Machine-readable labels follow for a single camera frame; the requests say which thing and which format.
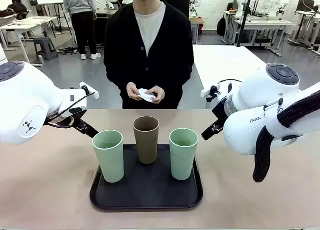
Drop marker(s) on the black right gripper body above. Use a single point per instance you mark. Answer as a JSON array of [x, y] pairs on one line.
[[220, 112]]

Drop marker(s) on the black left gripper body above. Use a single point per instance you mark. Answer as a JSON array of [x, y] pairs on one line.
[[78, 110]]

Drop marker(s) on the light green plastic cup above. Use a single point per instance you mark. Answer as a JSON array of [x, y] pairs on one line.
[[182, 160], [108, 162]]

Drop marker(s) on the brown plastic cup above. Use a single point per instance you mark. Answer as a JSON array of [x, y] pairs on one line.
[[146, 145]]

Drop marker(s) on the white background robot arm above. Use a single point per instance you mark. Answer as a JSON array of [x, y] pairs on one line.
[[110, 0]]

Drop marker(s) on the person's left forearm black sleeve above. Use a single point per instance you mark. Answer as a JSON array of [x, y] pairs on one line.
[[177, 80]]

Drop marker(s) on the person's right forearm black sleeve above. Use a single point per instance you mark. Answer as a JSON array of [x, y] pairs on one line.
[[115, 77]]

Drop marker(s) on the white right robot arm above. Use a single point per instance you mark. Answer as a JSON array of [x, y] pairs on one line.
[[250, 135]]

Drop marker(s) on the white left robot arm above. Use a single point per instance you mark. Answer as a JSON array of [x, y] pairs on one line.
[[30, 97]]

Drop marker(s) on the person's right hand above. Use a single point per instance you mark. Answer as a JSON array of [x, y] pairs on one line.
[[132, 91]]

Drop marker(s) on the person's left hand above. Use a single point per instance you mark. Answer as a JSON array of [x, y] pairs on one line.
[[159, 94]]

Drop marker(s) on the large white table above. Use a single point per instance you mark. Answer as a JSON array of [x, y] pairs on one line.
[[225, 63]]

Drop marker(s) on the small green bottle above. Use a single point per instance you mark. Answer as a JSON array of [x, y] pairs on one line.
[[41, 60]]

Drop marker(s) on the grey plastic step stool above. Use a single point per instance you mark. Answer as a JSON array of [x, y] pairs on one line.
[[45, 44]]

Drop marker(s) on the person in black cardigan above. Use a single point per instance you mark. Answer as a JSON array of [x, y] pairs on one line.
[[130, 53]]

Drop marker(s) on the black plastic serving tray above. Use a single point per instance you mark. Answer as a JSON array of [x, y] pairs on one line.
[[150, 190]]

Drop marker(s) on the black backpack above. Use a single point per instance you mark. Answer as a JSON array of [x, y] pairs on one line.
[[221, 26]]

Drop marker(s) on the person in grey hoodie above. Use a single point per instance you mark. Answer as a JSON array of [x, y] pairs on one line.
[[82, 23]]

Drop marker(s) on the white cylindrical air purifier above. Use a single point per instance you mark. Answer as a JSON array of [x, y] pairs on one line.
[[2, 54]]

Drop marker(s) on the wooden top desk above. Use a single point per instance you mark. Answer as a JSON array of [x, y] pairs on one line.
[[197, 20]]

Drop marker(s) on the black stand pole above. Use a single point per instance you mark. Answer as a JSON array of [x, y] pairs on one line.
[[244, 20]]

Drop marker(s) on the white lab desk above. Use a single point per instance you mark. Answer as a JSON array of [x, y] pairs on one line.
[[262, 23]]

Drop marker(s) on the background person in black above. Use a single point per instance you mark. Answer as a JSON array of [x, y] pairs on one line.
[[178, 3]]

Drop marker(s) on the black bag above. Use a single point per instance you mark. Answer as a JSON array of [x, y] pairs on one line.
[[17, 8]]

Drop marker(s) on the white desk with black legs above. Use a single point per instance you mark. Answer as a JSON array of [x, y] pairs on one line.
[[307, 13]]

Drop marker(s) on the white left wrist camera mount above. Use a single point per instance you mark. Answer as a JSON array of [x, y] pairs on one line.
[[93, 94]]

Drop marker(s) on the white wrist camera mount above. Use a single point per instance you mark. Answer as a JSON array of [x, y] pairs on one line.
[[93, 94], [203, 92]]

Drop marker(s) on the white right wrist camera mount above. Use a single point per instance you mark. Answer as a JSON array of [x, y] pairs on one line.
[[203, 92]]

